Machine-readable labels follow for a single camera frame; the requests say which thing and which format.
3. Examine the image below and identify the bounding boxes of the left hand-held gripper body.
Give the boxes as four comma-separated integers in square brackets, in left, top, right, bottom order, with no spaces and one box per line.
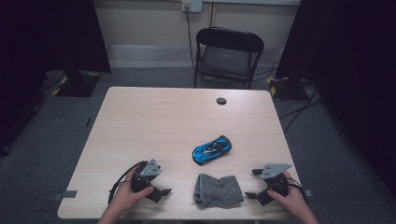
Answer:
[130,158,163,194]

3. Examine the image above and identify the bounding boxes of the thin wall cable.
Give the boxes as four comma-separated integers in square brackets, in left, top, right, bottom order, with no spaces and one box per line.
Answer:
[209,2,217,29]

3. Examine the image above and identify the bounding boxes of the black floor cables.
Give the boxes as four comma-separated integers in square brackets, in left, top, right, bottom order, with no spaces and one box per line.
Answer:
[277,83,323,134]

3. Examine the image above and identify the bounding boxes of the black folding chair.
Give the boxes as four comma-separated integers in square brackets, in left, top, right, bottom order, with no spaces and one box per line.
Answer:
[193,26,265,91]

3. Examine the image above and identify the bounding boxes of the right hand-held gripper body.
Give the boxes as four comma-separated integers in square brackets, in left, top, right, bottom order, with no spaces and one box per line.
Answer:
[261,163,292,198]

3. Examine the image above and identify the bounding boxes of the person's right hand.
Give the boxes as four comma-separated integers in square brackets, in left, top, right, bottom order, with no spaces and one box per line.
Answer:
[266,171,309,219]

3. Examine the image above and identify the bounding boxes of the blue toy car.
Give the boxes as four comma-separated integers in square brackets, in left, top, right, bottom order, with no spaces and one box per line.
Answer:
[191,134,233,166]

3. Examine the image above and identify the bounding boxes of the left hand-held gripper cable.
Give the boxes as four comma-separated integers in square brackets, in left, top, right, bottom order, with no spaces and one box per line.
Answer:
[107,160,148,205]

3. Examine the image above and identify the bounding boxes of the grey cloth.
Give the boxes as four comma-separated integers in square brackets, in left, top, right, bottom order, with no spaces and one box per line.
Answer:
[192,173,245,209]

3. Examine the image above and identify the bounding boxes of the hand-held gripper cable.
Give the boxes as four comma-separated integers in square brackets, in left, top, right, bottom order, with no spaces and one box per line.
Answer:
[288,182,310,204]
[107,160,148,205]

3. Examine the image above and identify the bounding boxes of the white wall socket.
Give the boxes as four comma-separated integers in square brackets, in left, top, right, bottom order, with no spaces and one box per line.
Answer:
[181,0,204,13]

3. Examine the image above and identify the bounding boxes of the black power cable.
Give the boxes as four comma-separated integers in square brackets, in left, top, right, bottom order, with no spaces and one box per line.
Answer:
[185,7,197,71]

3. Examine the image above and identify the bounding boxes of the right hand-held gripper cable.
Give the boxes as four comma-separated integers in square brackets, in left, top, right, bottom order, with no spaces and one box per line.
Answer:
[288,182,310,204]

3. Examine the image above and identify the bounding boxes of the black stand base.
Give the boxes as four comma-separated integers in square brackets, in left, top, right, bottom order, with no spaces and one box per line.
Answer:
[51,69,102,98]
[265,76,309,102]

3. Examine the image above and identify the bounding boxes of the black curtain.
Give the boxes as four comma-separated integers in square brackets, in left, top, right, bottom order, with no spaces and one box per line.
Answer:
[275,0,396,200]
[0,0,112,153]

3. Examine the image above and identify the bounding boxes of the person's left hand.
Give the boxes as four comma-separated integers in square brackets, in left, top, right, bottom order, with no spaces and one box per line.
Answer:
[107,172,155,217]

